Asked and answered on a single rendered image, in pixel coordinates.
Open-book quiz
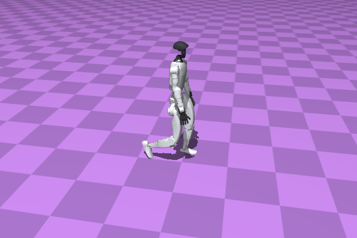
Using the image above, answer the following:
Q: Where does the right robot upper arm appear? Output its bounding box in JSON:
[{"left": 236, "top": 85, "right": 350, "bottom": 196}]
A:
[{"left": 170, "top": 65, "right": 180, "bottom": 93}]

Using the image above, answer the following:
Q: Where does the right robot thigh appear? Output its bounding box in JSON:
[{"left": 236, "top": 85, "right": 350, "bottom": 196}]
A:
[{"left": 168, "top": 103, "right": 182, "bottom": 145}]

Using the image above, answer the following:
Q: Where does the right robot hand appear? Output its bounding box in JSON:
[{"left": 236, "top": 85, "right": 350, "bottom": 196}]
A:
[{"left": 178, "top": 109, "right": 190, "bottom": 125}]

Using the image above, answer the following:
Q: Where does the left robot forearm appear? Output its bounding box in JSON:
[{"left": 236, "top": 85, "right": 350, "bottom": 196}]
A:
[{"left": 184, "top": 79, "right": 191, "bottom": 96}]

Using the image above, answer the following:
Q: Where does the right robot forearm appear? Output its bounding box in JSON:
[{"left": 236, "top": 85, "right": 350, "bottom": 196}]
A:
[{"left": 174, "top": 88, "right": 184, "bottom": 113}]

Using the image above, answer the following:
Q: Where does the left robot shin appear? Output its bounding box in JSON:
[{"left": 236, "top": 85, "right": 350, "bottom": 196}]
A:
[{"left": 183, "top": 125, "right": 195, "bottom": 150}]

